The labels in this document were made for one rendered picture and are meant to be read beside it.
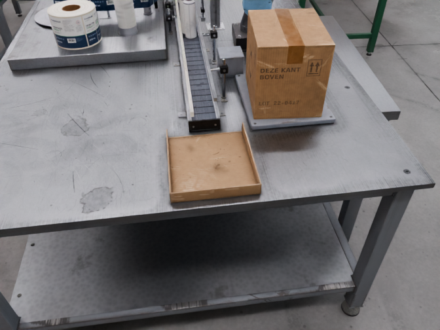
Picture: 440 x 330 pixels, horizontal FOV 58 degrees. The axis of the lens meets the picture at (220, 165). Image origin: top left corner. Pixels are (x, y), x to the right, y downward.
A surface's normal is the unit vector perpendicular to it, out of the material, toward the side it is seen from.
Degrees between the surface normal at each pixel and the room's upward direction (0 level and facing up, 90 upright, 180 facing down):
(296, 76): 90
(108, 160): 0
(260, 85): 90
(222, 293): 0
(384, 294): 0
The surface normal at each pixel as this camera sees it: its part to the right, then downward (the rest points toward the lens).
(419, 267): -0.01, -0.74
